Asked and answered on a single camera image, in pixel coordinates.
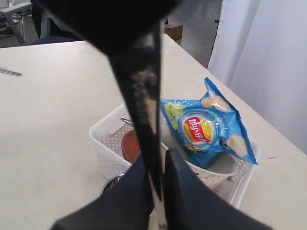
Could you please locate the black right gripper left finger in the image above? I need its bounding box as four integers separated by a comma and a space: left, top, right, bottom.
51, 156, 154, 230

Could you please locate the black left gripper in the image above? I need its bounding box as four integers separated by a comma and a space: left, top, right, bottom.
37, 0, 177, 56

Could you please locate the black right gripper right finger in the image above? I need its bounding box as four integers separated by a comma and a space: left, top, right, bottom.
164, 149, 271, 230

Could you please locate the stainless steel cup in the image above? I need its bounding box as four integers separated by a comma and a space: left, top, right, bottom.
100, 172, 155, 217

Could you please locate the stainless steel fork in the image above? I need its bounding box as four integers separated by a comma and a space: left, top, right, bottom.
131, 23, 167, 230

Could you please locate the speckled ceramic floral bowl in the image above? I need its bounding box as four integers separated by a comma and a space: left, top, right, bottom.
160, 119, 240, 190

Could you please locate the dark plate in basket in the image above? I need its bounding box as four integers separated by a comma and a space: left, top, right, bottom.
121, 130, 141, 163

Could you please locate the cardboard box on floor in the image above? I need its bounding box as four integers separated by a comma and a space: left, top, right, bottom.
165, 24, 183, 41

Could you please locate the white plastic woven basket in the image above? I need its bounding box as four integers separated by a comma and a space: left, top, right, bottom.
89, 97, 261, 209

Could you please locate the blue Lays chip bag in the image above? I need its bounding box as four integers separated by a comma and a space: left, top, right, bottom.
161, 78, 258, 168

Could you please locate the silver knife in basket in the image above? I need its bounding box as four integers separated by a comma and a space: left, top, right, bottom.
120, 117, 134, 127

